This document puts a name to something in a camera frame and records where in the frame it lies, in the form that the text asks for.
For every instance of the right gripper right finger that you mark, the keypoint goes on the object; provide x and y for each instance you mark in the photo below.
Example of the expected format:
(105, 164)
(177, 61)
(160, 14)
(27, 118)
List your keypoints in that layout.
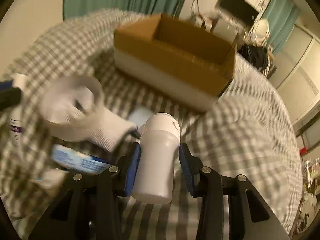
(205, 183)

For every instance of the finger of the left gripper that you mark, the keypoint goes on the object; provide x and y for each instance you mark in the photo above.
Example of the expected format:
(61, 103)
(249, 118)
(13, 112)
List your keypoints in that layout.
(10, 96)

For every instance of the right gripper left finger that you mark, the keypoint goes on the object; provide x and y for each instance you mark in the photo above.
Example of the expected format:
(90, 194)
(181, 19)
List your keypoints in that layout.
(116, 181)

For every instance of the white cream tube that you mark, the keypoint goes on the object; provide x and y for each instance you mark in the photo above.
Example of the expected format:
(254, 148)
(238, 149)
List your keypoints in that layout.
(15, 119)

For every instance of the white knitted sock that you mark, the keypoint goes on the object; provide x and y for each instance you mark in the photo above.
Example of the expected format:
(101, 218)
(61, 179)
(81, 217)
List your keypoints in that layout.
(111, 130)

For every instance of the blue tissue pack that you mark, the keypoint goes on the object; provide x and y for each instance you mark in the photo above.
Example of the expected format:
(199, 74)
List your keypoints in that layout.
(73, 160)

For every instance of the white paper tape roll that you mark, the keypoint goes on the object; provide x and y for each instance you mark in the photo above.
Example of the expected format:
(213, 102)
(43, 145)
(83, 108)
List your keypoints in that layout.
(72, 106)

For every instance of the checkered bed quilt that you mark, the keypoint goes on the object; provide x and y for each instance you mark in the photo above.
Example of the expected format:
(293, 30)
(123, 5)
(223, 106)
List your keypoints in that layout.
(248, 131)

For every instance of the light blue earbuds case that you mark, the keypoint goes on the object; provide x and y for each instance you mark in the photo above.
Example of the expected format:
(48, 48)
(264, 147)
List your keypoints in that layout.
(140, 115)

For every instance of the brown cardboard box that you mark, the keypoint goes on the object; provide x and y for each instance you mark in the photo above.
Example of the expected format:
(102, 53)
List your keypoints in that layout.
(185, 62)

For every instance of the black clothes pile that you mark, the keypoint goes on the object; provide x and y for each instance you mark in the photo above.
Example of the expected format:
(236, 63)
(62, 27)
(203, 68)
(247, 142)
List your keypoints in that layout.
(256, 55)

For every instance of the white sliding wardrobe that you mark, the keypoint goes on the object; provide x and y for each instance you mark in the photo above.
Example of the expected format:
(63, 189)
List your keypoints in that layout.
(297, 75)

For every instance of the white vanity mirror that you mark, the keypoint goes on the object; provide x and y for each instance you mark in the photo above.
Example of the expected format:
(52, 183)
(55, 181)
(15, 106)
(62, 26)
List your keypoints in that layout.
(261, 31)

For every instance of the green curtain by wardrobe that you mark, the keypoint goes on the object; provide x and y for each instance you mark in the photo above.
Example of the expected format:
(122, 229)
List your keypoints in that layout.
(281, 16)

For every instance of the black wall television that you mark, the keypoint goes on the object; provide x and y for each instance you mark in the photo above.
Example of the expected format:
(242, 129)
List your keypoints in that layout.
(241, 10)

